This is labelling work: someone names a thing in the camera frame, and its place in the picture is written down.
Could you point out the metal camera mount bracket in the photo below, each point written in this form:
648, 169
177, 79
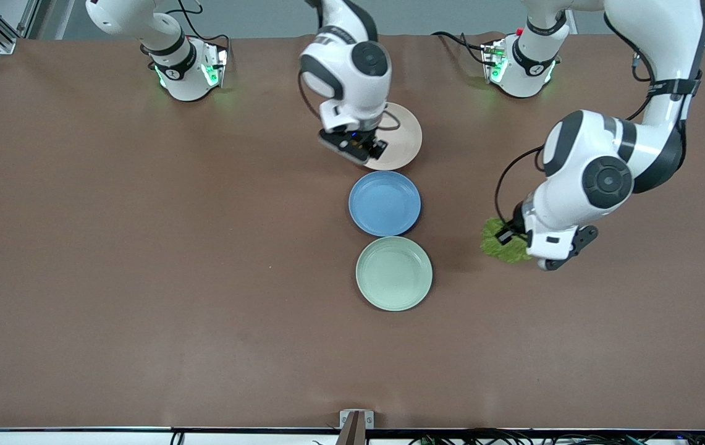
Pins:
356, 426

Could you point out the blue round plate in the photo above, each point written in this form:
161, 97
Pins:
384, 204

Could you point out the light green round plate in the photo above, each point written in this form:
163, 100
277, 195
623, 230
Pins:
394, 274

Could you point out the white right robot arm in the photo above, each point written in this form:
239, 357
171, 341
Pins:
352, 68

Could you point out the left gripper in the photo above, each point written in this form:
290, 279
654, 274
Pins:
517, 224

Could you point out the green lettuce leaf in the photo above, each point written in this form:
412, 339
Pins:
513, 252

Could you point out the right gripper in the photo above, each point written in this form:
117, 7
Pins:
369, 143

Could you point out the beige round plate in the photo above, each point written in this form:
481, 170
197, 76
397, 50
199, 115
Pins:
405, 139

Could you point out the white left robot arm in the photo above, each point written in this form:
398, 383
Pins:
599, 179

